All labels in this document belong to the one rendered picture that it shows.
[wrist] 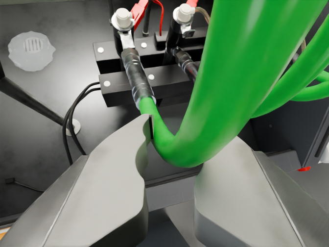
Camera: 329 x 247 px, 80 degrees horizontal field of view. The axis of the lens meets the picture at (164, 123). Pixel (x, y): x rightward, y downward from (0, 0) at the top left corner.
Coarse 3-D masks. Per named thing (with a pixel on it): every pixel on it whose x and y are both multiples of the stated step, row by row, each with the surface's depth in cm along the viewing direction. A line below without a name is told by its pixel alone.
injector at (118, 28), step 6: (114, 18) 25; (114, 24) 24; (132, 24) 25; (114, 30) 25; (120, 30) 24; (126, 30) 25; (132, 30) 25; (114, 36) 27; (132, 36) 27; (120, 42) 27; (120, 48) 28; (120, 54) 30; (120, 60) 33
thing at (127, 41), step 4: (120, 32) 25; (128, 32) 25; (120, 36) 25; (124, 36) 25; (128, 36) 25; (124, 40) 25; (128, 40) 25; (132, 40) 25; (124, 44) 24; (128, 44) 25; (132, 44) 25
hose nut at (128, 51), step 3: (129, 48) 23; (123, 51) 23; (126, 51) 22; (129, 51) 22; (132, 51) 22; (135, 51) 23; (123, 54) 22; (126, 54) 22; (129, 54) 22; (132, 54) 22; (135, 54) 22; (138, 54) 23; (123, 57) 22; (138, 57) 22; (123, 60) 22; (123, 63) 22
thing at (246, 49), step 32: (224, 0) 2; (256, 0) 2; (288, 0) 2; (320, 0) 2; (224, 32) 3; (256, 32) 2; (288, 32) 2; (224, 64) 3; (256, 64) 3; (192, 96) 4; (224, 96) 3; (256, 96) 3; (160, 128) 13; (192, 128) 5; (224, 128) 4; (192, 160) 6
